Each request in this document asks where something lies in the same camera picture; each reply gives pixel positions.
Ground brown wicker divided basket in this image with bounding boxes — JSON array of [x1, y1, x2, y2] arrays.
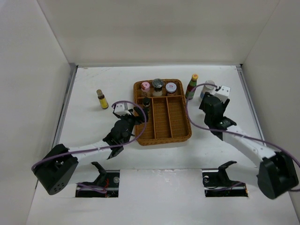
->
[[137, 79, 192, 146]]

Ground yellow label brown bottle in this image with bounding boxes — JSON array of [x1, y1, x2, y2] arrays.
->
[[96, 89, 109, 109]]

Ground pink cap spice jar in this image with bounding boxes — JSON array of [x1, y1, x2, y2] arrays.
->
[[141, 82, 150, 97]]

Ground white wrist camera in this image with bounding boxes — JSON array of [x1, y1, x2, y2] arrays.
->
[[113, 102, 130, 116], [214, 85, 231, 103]]

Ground red chili sauce bottle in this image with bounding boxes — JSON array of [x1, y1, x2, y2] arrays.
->
[[185, 74, 199, 99]]

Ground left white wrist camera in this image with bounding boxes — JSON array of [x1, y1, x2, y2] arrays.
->
[[113, 102, 130, 116]]

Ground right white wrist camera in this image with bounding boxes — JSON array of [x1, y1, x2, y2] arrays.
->
[[214, 85, 231, 103]]

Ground silver cap grinder jar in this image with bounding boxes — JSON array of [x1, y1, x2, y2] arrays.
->
[[152, 78, 164, 97]]

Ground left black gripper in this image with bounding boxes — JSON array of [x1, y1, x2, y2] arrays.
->
[[117, 107, 147, 144]]

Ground white blue salt shaker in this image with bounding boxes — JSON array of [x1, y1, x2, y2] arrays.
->
[[199, 80, 215, 100]]

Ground black cap pepper jar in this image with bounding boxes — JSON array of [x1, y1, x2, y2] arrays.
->
[[142, 97, 151, 113]]

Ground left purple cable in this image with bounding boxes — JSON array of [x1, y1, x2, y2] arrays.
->
[[31, 100, 148, 172]]

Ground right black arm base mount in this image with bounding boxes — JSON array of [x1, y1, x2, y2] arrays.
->
[[202, 161, 248, 197]]

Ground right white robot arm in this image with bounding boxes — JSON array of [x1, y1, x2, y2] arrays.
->
[[199, 92, 299, 199]]

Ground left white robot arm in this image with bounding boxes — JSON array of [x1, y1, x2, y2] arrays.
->
[[31, 102, 149, 195]]

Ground white red lid jar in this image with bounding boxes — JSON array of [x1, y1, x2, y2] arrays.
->
[[165, 82, 177, 96]]

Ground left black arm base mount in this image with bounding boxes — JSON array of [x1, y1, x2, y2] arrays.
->
[[75, 162, 120, 198]]

